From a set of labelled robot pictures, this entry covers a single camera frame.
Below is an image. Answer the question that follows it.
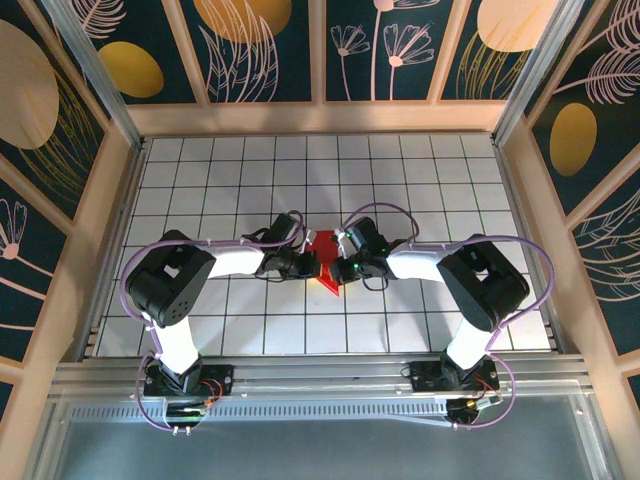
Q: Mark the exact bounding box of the red paper sheet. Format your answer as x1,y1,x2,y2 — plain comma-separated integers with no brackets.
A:
305,228,347,300

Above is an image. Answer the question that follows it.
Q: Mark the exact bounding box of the long aluminium mounting rail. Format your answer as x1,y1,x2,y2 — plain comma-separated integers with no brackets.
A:
49,353,596,404

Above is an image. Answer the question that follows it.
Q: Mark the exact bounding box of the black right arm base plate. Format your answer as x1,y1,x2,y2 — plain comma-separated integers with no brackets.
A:
408,360,500,394

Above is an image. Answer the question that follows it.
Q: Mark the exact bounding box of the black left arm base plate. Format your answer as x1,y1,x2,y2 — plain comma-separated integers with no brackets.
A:
143,363,236,398

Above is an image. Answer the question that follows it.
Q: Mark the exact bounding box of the slotted grey cable duct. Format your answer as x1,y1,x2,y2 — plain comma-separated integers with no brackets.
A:
67,399,454,422

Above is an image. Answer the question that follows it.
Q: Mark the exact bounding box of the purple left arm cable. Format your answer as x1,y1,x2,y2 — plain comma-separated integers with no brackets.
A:
121,209,309,432

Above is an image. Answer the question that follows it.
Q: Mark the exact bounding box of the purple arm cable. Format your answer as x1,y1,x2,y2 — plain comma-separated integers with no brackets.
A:
339,202,557,431
121,209,309,432

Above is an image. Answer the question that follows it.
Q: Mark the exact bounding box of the aluminium table side rail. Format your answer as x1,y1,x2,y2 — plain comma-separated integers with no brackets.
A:
74,138,151,360
492,138,574,357

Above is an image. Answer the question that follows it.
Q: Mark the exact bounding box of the small wired controller board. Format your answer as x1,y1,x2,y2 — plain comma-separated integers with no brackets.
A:
443,394,502,430
163,397,215,435

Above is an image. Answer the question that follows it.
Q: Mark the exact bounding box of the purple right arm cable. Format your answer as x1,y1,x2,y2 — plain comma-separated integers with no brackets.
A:
339,202,557,431

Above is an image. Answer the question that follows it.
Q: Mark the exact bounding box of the slanted aluminium frame post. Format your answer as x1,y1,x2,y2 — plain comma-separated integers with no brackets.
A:
491,0,599,146
42,0,147,151

